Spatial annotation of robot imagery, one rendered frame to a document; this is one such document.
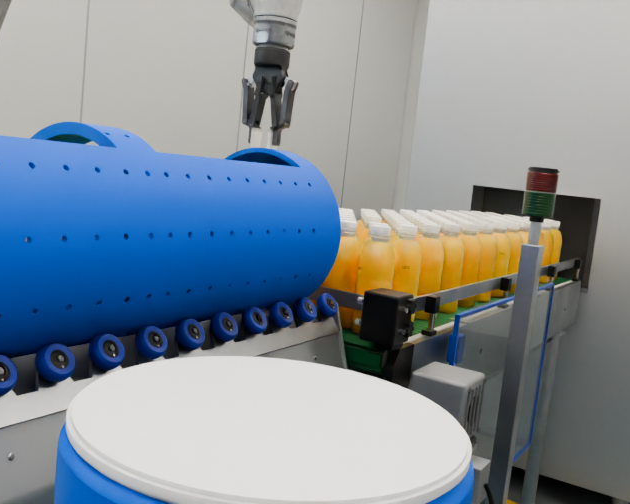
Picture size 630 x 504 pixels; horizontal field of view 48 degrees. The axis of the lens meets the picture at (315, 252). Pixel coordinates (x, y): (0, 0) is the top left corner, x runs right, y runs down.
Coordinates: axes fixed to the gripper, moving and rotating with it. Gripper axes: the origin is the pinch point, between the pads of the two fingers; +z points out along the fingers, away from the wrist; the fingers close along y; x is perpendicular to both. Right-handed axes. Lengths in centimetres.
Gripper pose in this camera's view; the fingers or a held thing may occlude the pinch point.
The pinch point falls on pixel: (263, 146)
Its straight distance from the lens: 153.5
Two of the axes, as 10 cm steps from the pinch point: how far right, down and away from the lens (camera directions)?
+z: -1.0, 9.9, 1.1
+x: 5.3, -0.4, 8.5
